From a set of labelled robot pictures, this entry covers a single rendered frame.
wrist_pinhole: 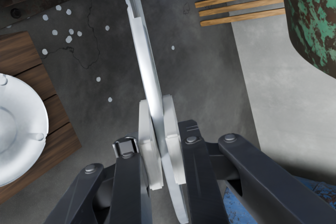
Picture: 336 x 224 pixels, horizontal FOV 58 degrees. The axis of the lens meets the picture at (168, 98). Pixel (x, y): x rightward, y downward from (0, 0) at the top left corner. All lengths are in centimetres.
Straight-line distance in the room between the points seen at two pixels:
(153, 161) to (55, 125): 79
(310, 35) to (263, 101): 203
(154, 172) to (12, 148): 74
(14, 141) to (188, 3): 132
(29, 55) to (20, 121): 18
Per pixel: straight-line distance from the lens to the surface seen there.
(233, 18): 186
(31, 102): 89
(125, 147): 15
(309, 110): 237
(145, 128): 17
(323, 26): 42
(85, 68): 139
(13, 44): 88
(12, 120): 87
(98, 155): 148
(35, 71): 90
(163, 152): 20
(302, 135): 253
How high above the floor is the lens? 118
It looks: 43 degrees down
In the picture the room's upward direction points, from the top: 96 degrees clockwise
